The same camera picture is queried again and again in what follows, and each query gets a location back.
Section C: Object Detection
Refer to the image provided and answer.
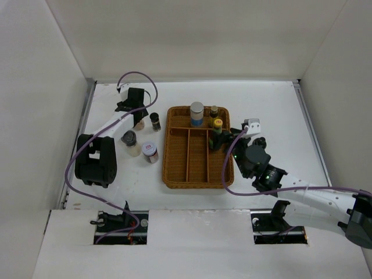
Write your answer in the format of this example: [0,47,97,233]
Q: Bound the black cap pepper bottle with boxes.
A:
[149,112,161,132]

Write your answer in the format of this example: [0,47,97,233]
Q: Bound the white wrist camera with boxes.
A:
[118,83,130,101]
[242,118,261,138]

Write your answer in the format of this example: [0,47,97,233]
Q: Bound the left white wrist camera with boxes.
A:
[118,83,130,101]

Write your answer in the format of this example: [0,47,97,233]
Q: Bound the brown wicker divided tray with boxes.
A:
[162,106,234,189]

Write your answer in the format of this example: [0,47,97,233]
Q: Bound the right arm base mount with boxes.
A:
[251,201,307,245]

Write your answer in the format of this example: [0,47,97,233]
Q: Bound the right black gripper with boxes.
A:
[212,127,253,178]

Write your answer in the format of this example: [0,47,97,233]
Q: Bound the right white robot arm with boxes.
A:
[212,129,371,249]

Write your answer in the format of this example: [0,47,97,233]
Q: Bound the white black top grinder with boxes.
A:
[252,137,267,149]

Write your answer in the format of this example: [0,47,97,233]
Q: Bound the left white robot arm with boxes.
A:
[73,87,148,188]

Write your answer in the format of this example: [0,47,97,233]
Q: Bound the black lid salt grinder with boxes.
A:
[121,130,141,157]

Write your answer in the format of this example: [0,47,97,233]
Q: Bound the red green sauce bottle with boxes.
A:
[209,118,223,150]

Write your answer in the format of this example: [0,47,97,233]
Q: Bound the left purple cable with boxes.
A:
[63,71,159,244]

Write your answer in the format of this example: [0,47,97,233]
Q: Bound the silver cap blue label shaker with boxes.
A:
[190,102,204,127]

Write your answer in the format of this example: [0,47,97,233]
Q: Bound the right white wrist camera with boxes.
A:
[242,118,261,138]

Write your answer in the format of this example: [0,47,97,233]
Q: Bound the brown cap yellow oil bottle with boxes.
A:
[208,105,219,128]

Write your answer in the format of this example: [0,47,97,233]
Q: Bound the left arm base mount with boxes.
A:
[90,202,149,245]

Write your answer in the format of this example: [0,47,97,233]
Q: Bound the pink cap spice jar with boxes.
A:
[134,117,145,131]

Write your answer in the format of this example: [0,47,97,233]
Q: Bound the small red label white jar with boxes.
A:
[141,141,159,163]

